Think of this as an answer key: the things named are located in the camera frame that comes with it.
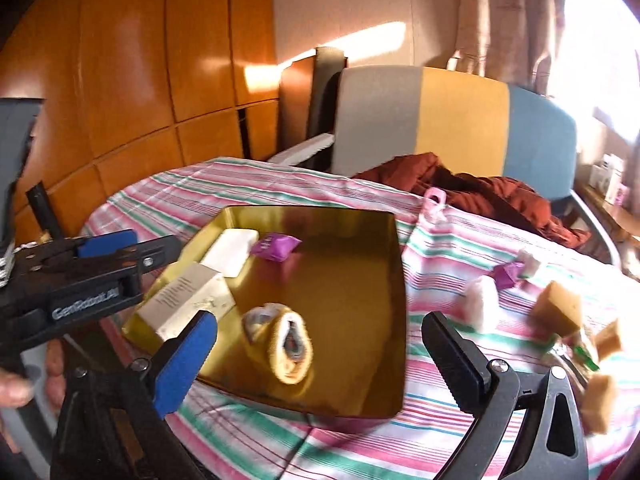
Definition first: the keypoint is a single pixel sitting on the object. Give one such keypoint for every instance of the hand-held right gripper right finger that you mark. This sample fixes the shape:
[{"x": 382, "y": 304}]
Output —
[{"x": 457, "y": 360}]

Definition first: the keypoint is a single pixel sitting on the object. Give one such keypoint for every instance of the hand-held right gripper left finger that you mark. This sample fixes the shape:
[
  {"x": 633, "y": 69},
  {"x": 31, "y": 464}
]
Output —
[{"x": 186, "y": 360}]

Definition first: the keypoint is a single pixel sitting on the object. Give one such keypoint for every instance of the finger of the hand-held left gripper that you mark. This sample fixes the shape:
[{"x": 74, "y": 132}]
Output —
[
  {"x": 152, "y": 255},
  {"x": 107, "y": 245}
]

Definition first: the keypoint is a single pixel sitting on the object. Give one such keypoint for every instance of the large yellow sponge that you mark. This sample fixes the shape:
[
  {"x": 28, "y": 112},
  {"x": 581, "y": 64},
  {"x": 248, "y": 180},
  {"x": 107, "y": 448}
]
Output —
[{"x": 557, "y": 307}]

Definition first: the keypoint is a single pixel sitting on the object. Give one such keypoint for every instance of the gold tin box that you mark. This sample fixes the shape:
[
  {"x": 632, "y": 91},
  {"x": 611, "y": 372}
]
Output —
[{"x": 340, "y": 310}]

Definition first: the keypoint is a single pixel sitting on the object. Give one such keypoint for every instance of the person's left hand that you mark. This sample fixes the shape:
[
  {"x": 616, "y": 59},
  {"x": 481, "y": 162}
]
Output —
[{"x": 12, "y": 390}]

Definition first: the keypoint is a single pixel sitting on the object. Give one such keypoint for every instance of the cream cardboard box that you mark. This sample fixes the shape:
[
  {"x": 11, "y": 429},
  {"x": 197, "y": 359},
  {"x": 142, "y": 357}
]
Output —
[{"x": 185, "y": 295}]

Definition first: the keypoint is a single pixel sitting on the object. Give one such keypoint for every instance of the white plastic wad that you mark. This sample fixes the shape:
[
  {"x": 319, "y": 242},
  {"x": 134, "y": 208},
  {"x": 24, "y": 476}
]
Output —
[{"x": 480, "y": 305}]

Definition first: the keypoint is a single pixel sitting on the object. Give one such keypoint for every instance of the white soap bar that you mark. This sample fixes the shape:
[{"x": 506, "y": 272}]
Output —
[{"x": 227, "y": 252}]

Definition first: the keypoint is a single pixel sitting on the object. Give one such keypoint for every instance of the rolled yellow sock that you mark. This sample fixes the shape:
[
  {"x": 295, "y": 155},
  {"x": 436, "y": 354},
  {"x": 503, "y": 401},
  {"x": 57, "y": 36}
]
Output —
[{"x": 272, "y": 355}]

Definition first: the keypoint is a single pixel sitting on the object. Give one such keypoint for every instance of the striped blanket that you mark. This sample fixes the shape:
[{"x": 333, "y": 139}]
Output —
[{"x": 450, "y": 270}]

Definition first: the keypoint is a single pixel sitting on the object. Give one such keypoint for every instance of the purple candy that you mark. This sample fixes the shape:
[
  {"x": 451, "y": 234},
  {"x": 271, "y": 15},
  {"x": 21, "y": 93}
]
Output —
[{"x": 506, "y": 276}]

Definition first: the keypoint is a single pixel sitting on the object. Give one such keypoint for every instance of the small white packet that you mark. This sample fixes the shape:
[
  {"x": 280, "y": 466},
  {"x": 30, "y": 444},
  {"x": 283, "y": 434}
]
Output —
[{"x": 530, "y": 262}]

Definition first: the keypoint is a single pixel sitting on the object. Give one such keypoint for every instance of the purple snack packet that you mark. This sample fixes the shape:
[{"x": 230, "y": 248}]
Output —
[{"x": 275, "y": 246}]

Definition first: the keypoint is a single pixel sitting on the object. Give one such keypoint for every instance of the green-edged snack bar packet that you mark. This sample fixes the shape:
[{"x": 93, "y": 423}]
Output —
[{"x": 582, "y": 355}]

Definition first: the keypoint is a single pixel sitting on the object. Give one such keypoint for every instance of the small yellow sponge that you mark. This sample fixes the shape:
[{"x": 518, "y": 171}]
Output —
[
  {"x": 600, "y": 402},
  {"x": 607, "y": 340}
]

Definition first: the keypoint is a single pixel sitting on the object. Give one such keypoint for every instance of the pink clip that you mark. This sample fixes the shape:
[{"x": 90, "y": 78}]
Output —
[{"x": 434, "y": 195}]

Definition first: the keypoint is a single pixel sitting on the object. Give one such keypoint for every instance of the red-brown jacket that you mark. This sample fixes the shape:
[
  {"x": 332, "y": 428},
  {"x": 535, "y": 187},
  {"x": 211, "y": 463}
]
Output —
[{"x": 500, "y": 195}]

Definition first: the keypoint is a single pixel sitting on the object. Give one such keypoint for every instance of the wooden wardrobe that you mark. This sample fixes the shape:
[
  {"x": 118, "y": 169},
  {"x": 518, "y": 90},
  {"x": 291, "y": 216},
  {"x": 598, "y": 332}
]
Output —
[{"x": 125, "y": 60}]

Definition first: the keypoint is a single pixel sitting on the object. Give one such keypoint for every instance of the wooden side table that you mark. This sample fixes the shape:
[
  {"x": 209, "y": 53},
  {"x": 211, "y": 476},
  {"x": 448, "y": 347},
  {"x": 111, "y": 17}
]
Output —
[{"x": 620, "y": 215}]

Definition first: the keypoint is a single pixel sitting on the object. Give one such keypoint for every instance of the purple carton box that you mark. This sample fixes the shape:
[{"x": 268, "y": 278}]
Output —
[{"x": 623, "y": 195}]

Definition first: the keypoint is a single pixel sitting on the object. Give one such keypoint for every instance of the grey yellow blue armchair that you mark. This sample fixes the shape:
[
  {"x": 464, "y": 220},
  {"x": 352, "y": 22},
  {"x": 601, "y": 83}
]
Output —
[{"x": 450, "y": 120}]

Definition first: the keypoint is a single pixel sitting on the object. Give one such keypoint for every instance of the white carton box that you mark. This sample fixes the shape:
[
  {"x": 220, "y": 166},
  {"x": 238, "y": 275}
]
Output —
[{"x": 612, "y": 175}]

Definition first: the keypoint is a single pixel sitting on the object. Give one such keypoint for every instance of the beige patterned curtain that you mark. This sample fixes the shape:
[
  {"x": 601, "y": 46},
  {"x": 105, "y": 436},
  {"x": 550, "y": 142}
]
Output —
[{"x": 500, "y": 20}]

